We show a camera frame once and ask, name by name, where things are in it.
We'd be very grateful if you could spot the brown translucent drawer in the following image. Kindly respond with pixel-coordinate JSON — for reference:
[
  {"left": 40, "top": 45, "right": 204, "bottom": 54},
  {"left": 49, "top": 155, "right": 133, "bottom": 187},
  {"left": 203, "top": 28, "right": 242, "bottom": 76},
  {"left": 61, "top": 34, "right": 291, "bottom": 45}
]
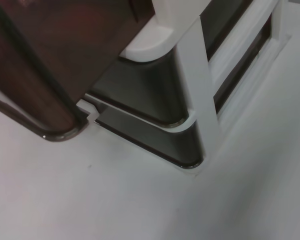
[
  {"left": 88, "top": 47, "right": 191, "bottom": 129},
  {"left": 93, "top": 106, "right": 207, "bottom": 171},
  {"left": 0, "top": 0, "right": 92, "bottom": 144}
]

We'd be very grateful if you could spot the white plastic drawer cabinet frame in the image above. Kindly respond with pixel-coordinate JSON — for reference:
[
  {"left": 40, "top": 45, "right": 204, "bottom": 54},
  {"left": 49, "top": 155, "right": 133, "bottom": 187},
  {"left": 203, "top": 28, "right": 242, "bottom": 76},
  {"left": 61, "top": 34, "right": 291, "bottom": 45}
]
[{"left": 76, "top": 0, "right": 293, "bottom": 176}]

